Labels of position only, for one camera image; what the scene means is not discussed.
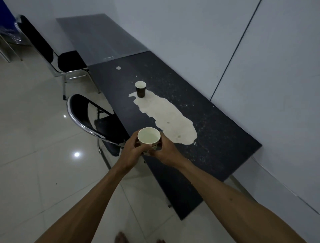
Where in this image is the person's left hand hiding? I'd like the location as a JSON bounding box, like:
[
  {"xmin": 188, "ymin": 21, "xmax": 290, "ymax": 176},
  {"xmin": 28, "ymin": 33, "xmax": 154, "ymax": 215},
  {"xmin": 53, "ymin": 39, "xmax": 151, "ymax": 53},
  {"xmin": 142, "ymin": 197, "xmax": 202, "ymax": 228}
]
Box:
[{"xmin": 117, "ymin": 135, "xmax": 152, "ymax": 175}]

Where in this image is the person's right hand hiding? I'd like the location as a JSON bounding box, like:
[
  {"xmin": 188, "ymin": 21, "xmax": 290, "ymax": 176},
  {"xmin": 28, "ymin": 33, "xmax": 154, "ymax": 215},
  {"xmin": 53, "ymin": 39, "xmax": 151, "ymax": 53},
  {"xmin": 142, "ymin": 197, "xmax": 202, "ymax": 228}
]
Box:
[{"xmin": 147, "ymin": 132, "xmax": 191, "ymax": 174}]

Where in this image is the paper cup with white inside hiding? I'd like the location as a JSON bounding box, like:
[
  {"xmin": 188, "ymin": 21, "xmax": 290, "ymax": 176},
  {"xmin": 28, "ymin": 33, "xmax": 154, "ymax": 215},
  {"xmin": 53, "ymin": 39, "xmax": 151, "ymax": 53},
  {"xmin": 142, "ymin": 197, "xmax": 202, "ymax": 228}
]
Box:
[{"xmin": 137, "ymin": 127, "xmax": 161, "ymax": 151}]

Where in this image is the person's right forearm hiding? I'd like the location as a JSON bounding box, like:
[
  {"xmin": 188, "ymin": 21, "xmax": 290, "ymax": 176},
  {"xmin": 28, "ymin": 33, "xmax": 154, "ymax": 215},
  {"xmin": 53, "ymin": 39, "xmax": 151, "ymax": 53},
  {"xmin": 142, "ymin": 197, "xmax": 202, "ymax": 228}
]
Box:
[{"xmin": 178, "ymin": 161, "xmax": 307, "ymax": 243}]

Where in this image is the person's left forearm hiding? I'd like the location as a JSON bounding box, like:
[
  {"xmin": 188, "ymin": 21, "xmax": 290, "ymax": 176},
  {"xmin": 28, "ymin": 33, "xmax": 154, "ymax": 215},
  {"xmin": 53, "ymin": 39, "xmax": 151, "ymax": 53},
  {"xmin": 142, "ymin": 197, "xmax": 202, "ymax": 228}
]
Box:
[{"xmin": 34, "ymin": 167, "xmax": 141, "ymax": 243}]

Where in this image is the cream liquid spill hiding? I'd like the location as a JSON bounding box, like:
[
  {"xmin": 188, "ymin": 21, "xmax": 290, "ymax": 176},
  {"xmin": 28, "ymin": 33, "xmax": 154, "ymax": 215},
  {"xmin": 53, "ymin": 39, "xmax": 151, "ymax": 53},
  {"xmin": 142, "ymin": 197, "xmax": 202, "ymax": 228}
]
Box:
[{"xmin": 128, "ymin": 89, "xmax": 198, "ymax": 146}]

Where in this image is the brown paper cup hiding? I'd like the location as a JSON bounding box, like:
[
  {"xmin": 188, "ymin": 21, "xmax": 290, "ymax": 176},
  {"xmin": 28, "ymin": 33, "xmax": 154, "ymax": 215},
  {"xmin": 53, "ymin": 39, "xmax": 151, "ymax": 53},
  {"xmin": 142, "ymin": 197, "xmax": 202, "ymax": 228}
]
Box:
[{"xmin": 135, "ymin": 81, "xmax": 147, "ymax": 98}]

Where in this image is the black chrome folding chair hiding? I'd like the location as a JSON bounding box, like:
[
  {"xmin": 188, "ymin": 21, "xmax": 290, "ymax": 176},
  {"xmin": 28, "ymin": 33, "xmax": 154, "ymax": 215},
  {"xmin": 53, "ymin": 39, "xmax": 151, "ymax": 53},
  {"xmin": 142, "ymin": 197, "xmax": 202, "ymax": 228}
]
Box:
[{"xmin": 66, "ymin": 94, "xmax": 131, "ymax": 171}]

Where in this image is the black padded chrome chair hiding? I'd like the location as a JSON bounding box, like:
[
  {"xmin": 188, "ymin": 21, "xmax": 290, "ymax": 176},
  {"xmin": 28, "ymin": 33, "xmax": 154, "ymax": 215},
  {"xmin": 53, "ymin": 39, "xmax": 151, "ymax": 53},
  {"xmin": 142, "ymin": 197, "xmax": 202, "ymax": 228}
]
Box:
[{"xmin": 18, "ymin": 14, "xmax": 102, "ymax": 101}]

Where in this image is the chair wrapped in clear plastic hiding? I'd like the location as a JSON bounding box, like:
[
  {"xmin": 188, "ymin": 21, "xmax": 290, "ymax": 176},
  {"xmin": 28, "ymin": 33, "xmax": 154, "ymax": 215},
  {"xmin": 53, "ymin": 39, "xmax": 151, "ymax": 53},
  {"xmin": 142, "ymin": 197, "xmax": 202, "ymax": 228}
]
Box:
[{"xmin": 0, "ymin": 21, "xmax": 33, "ymax": 63}]

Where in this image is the blue panel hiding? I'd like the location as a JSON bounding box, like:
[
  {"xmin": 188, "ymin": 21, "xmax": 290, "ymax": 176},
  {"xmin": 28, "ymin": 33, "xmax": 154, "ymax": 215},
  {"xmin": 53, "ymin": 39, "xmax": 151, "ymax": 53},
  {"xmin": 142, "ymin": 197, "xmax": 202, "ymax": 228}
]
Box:
[{"xmin": 0, "ymin": 0, "xmax": 12, "ymax": 28}]

